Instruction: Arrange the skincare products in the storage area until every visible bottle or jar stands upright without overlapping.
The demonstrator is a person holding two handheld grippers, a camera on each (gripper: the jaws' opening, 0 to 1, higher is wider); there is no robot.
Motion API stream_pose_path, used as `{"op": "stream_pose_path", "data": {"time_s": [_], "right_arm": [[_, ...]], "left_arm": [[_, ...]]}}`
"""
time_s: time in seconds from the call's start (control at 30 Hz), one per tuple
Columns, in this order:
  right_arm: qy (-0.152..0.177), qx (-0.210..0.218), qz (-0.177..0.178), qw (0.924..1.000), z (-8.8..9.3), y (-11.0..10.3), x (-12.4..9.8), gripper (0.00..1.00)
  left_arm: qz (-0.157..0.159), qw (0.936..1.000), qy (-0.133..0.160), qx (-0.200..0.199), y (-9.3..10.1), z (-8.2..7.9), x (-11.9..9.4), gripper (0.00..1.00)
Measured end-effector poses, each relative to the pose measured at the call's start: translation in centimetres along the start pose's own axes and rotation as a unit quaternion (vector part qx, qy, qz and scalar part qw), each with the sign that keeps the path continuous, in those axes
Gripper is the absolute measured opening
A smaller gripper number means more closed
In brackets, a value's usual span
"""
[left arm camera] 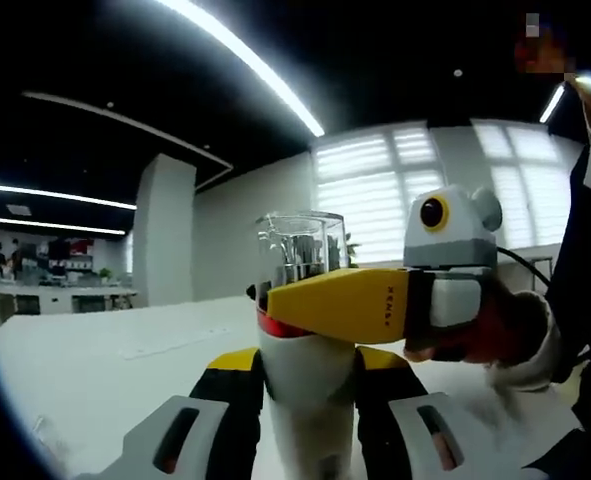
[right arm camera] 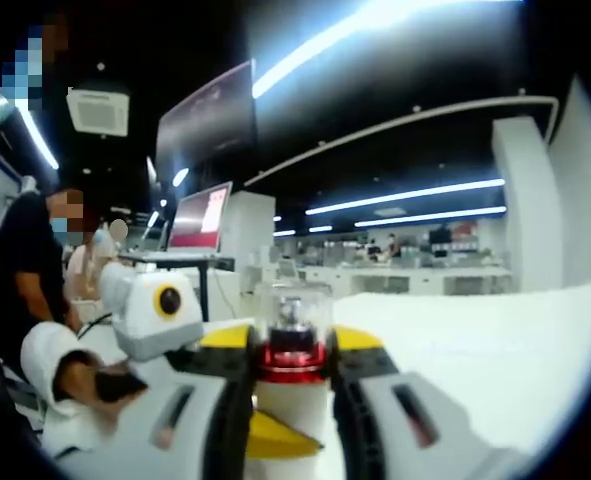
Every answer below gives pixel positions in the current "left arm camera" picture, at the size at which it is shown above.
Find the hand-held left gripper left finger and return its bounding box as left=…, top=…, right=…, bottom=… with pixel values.
left=74, top=347, right=267, bottom=480

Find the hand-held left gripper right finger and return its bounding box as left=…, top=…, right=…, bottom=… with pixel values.
left=354, top=346, right=531, bottom=480

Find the large red-collared skincare bottle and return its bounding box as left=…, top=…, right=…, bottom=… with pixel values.
left=253, top=209, right=360, bottom=480

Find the window with white blinds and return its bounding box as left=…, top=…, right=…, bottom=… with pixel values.
left=314, top=124, right=449, bottom=264
left=472, top=119, right=584, bottom=251

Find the long ceiling light strip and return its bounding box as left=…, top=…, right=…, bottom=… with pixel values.
left=157, top=0, right=326, bottom=139

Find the background ceiling light strip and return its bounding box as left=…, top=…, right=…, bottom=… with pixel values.
left=0, top=216, right=126, bottom=235
left=0, top=180, right=137, bottom=211

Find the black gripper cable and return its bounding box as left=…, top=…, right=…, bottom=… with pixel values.
left=494, top=244, right=554, bottom=291

